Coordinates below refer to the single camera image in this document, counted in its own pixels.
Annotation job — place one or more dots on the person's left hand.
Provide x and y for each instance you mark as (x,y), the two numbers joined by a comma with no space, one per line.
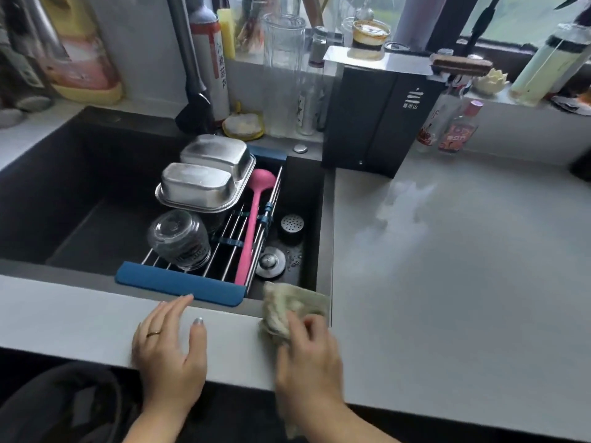
(166,364)

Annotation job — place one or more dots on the person's right hand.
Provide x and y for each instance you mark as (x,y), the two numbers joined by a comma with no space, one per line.
(311,369)

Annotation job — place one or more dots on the person's left little finger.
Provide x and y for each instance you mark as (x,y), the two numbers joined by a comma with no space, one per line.
(137,339)

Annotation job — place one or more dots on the person's right thumb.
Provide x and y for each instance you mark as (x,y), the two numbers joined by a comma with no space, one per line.
(295,328)

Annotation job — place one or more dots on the person's left middle finger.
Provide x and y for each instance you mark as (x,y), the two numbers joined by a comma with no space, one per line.
(165,316)

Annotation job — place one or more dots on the person's left thumb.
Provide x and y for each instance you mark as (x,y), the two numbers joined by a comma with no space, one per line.
(199,339)

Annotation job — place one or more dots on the beige cleaning cloth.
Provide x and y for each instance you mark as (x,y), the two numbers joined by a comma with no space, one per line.
(288,304)

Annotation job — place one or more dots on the person's left forearm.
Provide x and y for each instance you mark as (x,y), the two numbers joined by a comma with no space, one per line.
(159,426)

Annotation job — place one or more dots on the person's right forearm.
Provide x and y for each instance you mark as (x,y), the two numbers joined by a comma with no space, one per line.
(337,426)

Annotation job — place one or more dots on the blue-edged roll-up drying rack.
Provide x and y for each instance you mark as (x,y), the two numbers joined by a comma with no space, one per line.
(180,286)

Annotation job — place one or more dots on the steel sink drain stopper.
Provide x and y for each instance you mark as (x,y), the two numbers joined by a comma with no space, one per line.
(270,262)

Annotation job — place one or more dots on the clear drinking glass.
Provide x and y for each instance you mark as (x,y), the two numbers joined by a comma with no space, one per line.
(178,239)

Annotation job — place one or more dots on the perforated steel strainer cap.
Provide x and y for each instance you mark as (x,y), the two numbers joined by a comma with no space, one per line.
(292,224)

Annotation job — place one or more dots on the pink silicone ladle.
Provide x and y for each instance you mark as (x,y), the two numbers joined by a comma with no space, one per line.
(253,216)

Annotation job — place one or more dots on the steel rectangular container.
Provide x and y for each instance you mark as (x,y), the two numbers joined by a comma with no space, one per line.
(198,184)
(217,154)

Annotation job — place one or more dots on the black kitchen sink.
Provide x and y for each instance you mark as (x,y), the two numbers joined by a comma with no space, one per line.
(60,193)

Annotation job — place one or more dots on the round silver sink button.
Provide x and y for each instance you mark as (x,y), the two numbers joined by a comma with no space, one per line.
(300,148)

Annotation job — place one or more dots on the black water purifier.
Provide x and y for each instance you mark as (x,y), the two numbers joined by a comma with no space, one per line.
(369,115)

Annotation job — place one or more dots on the slim clear glass bottle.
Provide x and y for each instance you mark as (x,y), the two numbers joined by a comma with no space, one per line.
(310,101)

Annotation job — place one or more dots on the black kitchen faucet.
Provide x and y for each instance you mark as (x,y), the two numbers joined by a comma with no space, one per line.
(194,87)

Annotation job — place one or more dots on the clear bottle with red label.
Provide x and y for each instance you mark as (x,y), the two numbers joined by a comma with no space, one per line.
(434,119)

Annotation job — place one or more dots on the tall clear glass jar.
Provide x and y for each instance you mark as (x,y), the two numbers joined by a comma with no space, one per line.
(284,73)

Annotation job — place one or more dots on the small pink-capped bottle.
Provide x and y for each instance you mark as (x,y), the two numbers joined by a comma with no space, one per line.
(459,129)

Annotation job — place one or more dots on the red and white bottle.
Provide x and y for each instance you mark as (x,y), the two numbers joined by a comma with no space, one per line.
(212,55)

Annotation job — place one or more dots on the yellow sponge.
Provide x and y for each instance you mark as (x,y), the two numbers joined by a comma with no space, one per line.
(226,34)

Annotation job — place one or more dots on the dark grey bag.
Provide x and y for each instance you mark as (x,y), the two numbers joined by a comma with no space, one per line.
(21,55)

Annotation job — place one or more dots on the layered dessert jar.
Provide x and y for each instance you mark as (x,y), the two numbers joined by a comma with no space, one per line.
(368,39)

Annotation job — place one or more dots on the bundle of kitchen utensils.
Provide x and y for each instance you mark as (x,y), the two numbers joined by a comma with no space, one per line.
(249,27)

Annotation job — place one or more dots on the brown scrubbing brush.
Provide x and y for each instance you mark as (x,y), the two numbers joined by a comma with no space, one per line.
(461,64)

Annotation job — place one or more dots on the white lotus ornament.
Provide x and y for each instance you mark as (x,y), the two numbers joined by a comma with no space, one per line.
(490,82)

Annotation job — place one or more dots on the black object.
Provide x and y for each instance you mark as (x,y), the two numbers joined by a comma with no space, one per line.
(582,166)

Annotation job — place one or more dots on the dark crumpled packet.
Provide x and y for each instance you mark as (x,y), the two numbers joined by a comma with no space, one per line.
(572,102)

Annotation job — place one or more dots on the large pale yellow liquid bottle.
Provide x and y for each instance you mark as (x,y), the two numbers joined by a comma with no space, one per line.
(545,64)

